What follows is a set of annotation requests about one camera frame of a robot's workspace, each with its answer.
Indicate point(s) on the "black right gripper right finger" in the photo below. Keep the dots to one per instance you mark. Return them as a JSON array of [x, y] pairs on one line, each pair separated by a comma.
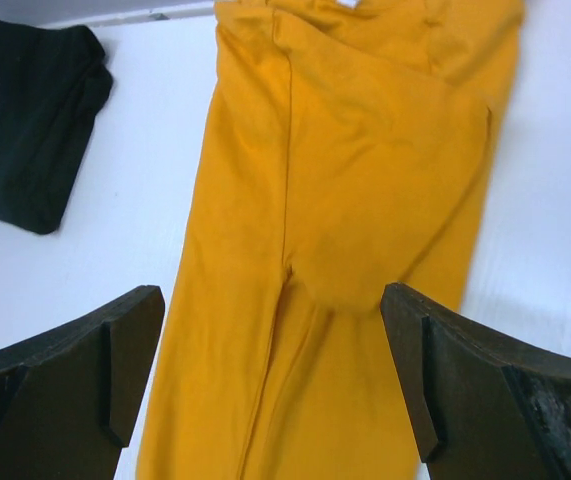
[[482, 404]]

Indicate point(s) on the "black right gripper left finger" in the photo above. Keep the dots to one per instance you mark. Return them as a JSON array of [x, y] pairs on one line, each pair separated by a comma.
[[70, 397]]

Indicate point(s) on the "yellow t shirt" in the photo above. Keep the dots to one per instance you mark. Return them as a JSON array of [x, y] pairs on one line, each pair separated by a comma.
[[345, 148]]

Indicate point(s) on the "folded black t shirt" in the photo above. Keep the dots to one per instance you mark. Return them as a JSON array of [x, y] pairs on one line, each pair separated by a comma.
[[53, 84]]

